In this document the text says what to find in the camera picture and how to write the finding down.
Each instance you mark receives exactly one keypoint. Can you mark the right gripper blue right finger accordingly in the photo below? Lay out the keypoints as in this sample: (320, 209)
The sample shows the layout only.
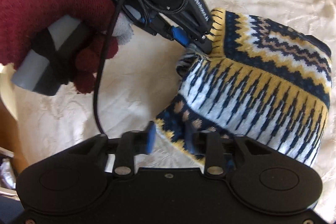
(195, 141)

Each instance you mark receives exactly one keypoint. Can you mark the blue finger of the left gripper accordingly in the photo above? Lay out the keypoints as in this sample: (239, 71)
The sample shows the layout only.
(180, 36)

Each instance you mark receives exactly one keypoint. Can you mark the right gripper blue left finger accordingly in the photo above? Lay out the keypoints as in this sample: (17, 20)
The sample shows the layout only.
(145, 139)

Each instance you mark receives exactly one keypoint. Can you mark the navy yellow white patterned sweater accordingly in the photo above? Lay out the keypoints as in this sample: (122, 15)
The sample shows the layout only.
(262, 79)

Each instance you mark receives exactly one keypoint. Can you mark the left hand red glove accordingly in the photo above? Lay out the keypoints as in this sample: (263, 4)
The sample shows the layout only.
(21, 20)

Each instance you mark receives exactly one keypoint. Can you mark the cream embroidered bedspread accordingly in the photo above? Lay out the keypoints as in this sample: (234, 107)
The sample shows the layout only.
(138, 83)

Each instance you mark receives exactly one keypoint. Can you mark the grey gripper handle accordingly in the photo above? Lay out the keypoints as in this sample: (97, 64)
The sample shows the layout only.
(50, 62)

